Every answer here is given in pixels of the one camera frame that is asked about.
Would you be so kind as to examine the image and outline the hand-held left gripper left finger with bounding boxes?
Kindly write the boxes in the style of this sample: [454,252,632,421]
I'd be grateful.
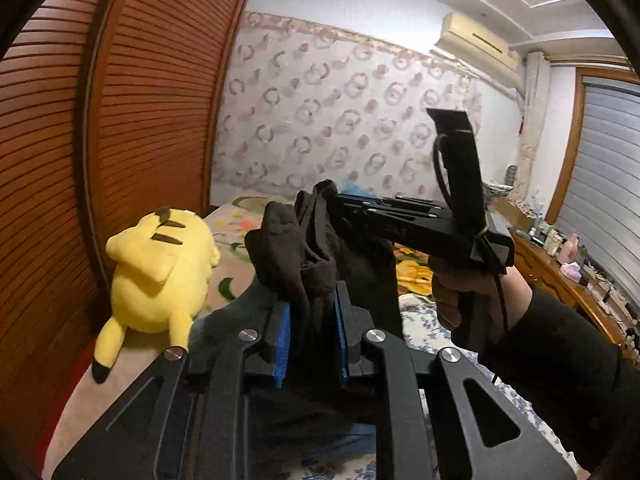
[52,302,291,480]

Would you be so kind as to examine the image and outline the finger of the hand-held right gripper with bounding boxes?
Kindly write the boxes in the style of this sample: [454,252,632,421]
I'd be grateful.
[325,200,397,246]
[332,191,445,212]

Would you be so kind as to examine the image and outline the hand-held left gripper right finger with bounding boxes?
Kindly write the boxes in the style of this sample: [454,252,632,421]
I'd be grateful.
[334,282,576,480]

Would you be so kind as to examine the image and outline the black pants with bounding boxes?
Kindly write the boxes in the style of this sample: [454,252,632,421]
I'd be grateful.
[190,180,431,461]

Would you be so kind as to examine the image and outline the person's right forearm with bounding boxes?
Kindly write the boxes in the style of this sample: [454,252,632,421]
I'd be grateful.
[470,287,640,473]

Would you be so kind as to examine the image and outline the person's right hand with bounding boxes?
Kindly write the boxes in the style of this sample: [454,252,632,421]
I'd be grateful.
[431,255,533,341]

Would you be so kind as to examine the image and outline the cardboard box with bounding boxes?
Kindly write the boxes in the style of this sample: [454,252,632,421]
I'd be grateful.
[495,197,536,231]

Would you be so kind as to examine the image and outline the blue floral bed sheet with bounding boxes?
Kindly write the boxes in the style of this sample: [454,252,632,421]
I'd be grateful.
[280,300,576,480]

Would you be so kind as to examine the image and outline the wooden sideboard cabinet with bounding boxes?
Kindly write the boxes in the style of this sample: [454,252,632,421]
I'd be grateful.
[492,210,640,361]

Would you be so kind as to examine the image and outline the circle patterned curtain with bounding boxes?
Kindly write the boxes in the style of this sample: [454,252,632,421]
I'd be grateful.
[212,10,486,206]

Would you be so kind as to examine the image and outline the beige lace curtain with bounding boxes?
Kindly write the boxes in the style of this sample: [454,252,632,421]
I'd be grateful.
[517,52,551,201]

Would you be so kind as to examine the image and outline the yellow plush toy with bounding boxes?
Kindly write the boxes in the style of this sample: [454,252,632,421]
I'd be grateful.
[91,206,221,385]

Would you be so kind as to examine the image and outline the grey window blind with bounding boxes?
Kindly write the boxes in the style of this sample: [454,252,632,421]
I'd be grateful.
[555,77,640,306]

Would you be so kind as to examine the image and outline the wooden louvred wardrobe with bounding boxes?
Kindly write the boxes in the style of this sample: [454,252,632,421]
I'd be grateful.
[0,0,266,461]

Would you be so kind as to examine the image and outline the wooden window frame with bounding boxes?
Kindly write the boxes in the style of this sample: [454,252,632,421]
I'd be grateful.
[545,67,640,226]

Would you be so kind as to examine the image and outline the white wall air conditioner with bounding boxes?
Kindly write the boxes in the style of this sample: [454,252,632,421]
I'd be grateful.
[429,12,521,91]

